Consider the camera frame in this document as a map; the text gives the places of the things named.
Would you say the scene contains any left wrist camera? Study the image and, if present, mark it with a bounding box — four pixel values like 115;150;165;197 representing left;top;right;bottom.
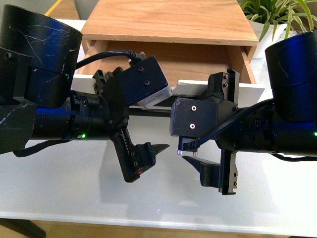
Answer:
116;56;172;109

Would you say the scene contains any black right camera cable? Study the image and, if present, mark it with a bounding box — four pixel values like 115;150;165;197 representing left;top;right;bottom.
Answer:
188;98;275;151

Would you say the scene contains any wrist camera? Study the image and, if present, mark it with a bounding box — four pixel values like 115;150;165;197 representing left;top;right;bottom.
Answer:
116;56;172;109
169;98;218;143

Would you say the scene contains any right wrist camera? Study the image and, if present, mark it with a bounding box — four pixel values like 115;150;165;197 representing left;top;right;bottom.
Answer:
169;98;218;143

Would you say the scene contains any wooden drawer cabinet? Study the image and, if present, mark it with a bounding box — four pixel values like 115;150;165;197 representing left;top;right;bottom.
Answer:
75;0;260;75

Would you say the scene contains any black left camera cable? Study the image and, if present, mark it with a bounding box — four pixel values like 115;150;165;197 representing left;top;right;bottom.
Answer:
75;50;146;70

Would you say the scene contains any white top drawer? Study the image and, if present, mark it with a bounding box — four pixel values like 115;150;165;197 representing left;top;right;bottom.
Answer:
78;40;264;107

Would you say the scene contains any black camera cable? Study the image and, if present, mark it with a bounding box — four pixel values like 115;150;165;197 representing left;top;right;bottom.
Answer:
188;98;275;151
75;50;146;70

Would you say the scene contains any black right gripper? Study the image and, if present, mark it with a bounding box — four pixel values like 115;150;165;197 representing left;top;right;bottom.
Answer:
182;68;240;196

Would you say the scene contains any spiky green plant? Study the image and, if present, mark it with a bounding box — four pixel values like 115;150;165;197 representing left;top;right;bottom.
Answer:
238;0;317;41

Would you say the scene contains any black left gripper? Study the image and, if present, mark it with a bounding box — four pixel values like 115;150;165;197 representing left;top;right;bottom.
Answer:
94;67;169;182

